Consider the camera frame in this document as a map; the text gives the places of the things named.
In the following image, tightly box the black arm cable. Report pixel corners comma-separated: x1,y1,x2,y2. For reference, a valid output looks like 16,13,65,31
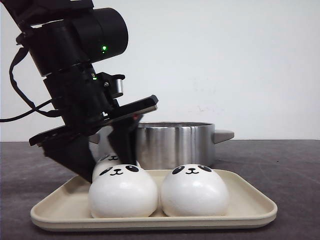
0,31,63,123

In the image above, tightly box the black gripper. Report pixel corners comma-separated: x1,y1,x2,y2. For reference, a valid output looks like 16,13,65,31
29,65,158,183

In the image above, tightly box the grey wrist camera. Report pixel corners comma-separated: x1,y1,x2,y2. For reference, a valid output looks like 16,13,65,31
97,72,125,99

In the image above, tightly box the stainless steel steamer pot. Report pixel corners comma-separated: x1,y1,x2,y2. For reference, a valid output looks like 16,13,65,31
89,121,235,170

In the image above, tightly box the panda bun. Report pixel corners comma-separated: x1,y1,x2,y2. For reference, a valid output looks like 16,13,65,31
92,153,142,182
159,164,230,217
88,164,159,218

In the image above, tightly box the cream rectangular tray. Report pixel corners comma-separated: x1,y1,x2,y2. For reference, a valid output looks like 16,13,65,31
30,169,278,232

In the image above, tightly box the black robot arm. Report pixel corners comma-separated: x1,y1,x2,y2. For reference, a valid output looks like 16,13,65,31
3,0,158,181

